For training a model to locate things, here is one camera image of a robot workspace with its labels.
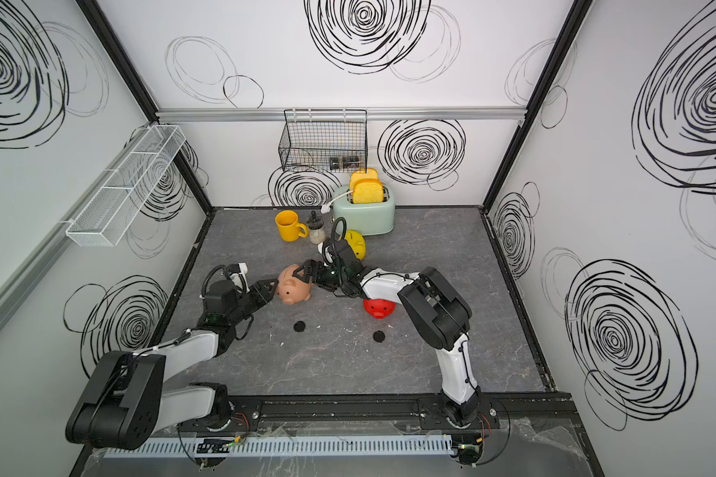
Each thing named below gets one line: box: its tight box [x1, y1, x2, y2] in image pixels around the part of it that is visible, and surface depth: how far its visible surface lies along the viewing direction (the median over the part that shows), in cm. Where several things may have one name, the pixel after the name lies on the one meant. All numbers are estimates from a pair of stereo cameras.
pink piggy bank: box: [276, 264, 312, 306], surface depth 88 cm
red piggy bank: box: [362, 299, 397, 320], surface depth 87 cm
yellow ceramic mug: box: [274, 209, 309, 243], surface depth 108 cm
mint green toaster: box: [332, 184, 396, 236], surface depth 104 cm
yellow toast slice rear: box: [350, 167, 381, 192], surface depth 103 cm
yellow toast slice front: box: [352, 177, 384, 204], surface depth 102 cm
